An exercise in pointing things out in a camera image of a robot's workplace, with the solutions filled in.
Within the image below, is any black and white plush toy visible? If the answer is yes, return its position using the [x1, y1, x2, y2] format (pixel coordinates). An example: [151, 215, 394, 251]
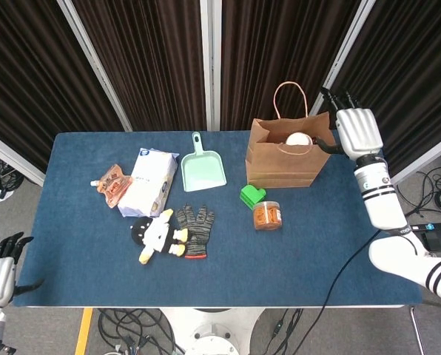
[129, 209, 189, 266]

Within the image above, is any blue felt table cover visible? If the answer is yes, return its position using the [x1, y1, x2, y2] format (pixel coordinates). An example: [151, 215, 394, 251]
[11, 129, 423, 308]

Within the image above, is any black floor cable bundle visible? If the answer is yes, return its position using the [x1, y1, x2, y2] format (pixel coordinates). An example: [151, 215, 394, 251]
[98, 308, 186, 355]
[0, 147, 25, 195]
[397, 147, 441, 220]

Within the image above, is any white metal table frame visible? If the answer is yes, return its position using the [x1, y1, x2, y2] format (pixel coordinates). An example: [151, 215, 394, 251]
[20, 304, 406, 311]

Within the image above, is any white tissue pack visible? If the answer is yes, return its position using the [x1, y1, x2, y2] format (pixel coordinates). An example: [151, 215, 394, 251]
[117, 147, 179, 218]

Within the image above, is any yellow floor tape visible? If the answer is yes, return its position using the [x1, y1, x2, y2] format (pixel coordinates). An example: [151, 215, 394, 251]
[74, 307, 94, 355]

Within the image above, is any dark brown pleated curtain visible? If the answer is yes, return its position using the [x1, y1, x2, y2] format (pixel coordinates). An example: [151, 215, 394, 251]
[331, 0, 441, 175]
[220, 0, 362, 131]
[72, 0, 209, 132]
[0, 0, 124, 173]

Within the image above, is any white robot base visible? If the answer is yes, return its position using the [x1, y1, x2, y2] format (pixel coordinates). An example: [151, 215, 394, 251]
[161, 308, 266, 355]

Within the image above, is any mint green dustpan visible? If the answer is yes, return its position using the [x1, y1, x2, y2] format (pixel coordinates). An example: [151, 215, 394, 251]
[180, 131, 228, 193]

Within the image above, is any green plastic grid block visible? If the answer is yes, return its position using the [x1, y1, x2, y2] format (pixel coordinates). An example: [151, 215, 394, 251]
[240, 183, 268, 211]

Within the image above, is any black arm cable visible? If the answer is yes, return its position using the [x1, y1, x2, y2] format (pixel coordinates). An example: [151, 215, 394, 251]
[318, 229, 380, 308]

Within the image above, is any grey striped knit glove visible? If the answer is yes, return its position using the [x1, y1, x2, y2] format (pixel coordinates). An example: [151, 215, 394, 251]
[175, 203, 215, 260]

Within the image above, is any white metal partition post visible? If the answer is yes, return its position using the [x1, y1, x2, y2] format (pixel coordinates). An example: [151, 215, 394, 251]
[0, 127, 46, 187]
[388, 135, 441, 186]
[200, 0, 222, 131]
[56, 0, 133, 132]
[309, 0, 377, 118]

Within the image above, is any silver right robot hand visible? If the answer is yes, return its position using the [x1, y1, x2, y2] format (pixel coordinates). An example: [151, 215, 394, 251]
[314, 87, 384, 160]

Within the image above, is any clear jar of rubber bands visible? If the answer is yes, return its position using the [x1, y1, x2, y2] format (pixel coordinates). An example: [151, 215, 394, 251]
[252, 199, 283, 231]

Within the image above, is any brown paper shopping bag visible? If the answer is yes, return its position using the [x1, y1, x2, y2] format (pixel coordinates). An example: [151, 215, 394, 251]
[245, 81, 337, 189]

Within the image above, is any white floral paper cup stack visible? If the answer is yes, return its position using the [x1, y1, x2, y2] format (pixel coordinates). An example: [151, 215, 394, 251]
[286, 132, 313, 146]

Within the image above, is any orange spout pouch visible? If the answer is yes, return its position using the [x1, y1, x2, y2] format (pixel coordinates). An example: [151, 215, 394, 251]
[90, 163, 133, 209]

